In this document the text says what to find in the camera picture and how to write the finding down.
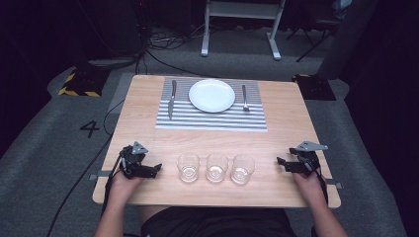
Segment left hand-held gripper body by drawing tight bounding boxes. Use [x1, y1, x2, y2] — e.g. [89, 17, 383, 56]
[118, 141, 156, 181]

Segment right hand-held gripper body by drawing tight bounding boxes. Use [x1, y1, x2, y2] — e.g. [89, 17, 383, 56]
[289, 140, 329, 174]

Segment person's right hand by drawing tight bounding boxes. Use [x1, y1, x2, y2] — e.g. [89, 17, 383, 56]
[292, 170, 326, 207]

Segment person's left hand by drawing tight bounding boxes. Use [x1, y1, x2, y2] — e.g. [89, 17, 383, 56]
[108, 170, 143, 205]

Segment clear drinking glass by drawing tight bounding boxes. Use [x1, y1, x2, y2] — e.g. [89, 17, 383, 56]
[205, 153, 230, 184]
[229, 154, 257, 186]
[176, 153, 202, 184]

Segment person's bare leg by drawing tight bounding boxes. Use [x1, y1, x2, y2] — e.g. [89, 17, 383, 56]
[137, 204, 170, 229]

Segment steel table knife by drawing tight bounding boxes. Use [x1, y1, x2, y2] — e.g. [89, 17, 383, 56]
[167, 79, 178, 121]

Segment grey striped placemat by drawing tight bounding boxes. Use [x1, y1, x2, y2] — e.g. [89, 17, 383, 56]
[154, 77, 269, 133]

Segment steel fork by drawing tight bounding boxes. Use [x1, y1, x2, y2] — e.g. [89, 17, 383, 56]
[241, 84, 251, 113]

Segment person's black shorts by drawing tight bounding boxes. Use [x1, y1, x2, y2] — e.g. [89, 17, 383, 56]
[140, 206, 298, 237]

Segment white round plate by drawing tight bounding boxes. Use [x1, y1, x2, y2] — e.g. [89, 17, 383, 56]
[188, 78, 236, 114]

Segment black tripod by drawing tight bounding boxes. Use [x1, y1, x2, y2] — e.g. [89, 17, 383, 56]
[286, 18, 341, 63]

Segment right hand-held gripper cable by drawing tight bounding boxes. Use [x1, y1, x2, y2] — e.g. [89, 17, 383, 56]
[314, 164, 330, 205]

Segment hand-held gripper cable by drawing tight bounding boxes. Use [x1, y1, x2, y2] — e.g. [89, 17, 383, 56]
[100, 154, 125, 215]
[314, 164, 330, 205]

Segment left hand-held gripper cable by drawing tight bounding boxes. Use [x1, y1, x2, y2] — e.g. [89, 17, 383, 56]
[100, 154, 125, 215]

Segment grey table bracket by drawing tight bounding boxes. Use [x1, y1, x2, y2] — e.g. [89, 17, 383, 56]
[325, 178, 344, 190]
[88, 170, 113, 182]

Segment long black floor cable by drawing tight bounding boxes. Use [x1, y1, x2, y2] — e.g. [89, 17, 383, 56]
[44, 133, 115, 237]

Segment black yellow-striped base plate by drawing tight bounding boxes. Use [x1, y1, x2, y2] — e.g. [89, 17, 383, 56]
[57, 66, 111, 99]

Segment bundle of black cables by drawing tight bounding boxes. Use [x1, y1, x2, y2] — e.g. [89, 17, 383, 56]
[132, 26, 207, 75]

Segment white metal stand frame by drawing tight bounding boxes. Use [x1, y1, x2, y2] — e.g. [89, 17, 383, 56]
[200, 0, 288, 61]

